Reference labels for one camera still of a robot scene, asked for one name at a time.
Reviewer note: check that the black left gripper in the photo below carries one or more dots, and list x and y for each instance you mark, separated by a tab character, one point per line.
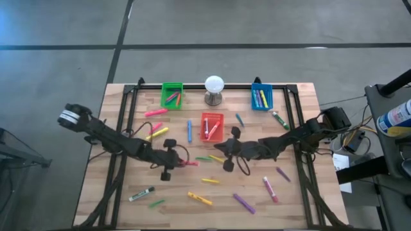
160	157

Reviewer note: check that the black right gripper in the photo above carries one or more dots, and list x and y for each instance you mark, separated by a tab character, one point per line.
245	150

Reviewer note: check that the thin yellow marker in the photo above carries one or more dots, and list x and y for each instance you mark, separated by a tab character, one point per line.
216	158
209	181

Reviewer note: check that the pink red highlighter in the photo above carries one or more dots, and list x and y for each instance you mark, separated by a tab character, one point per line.
194	163

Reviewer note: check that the thin green marker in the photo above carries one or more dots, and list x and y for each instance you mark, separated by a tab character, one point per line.
156	203
203	158

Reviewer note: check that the white marker red cap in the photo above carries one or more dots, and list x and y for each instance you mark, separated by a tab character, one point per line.
206	127

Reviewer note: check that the blue marker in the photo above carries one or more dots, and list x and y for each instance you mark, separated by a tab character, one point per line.
189	131

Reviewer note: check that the thin teal marker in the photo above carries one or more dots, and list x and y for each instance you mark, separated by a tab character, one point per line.
239	120

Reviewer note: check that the white marker black cap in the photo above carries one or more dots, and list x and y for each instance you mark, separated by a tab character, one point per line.
141	194

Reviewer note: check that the purple highlighter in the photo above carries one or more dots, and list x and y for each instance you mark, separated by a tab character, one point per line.
258	98
244	203

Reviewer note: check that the teal highlighter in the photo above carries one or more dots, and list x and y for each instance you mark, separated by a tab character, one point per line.
254	97

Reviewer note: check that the thin purple marker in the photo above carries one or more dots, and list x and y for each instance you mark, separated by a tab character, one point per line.
283	174
171	99

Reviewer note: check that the orange marker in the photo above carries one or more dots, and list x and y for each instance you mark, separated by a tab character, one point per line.
178	99

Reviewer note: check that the blue plastic basket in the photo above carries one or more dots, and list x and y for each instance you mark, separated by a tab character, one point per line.
270	96

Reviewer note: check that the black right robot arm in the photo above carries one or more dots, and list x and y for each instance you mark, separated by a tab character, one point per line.
295	138

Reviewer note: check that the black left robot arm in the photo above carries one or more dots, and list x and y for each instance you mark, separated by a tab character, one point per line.
106	138

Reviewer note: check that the orange plastic basket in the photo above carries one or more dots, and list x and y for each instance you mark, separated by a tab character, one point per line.
218	136

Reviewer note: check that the green plastic basket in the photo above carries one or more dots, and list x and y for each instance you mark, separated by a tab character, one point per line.
171	106

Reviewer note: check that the white light bulb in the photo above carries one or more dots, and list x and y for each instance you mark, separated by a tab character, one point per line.
214	85

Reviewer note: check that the white paper sheet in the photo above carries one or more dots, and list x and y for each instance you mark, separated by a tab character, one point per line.
339	162

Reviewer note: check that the black power adapter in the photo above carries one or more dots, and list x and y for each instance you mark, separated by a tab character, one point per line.
353	142

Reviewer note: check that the black flat bar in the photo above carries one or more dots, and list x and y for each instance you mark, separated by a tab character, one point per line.
363	171

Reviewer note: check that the grey side table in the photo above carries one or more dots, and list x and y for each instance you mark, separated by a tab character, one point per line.
390	154

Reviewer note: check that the white blue spray can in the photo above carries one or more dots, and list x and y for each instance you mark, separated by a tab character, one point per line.
396	118

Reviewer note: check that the black pole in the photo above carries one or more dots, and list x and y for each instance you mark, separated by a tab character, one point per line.
396	84

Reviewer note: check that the black aluminium table frame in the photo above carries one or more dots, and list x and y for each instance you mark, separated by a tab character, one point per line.
192	86

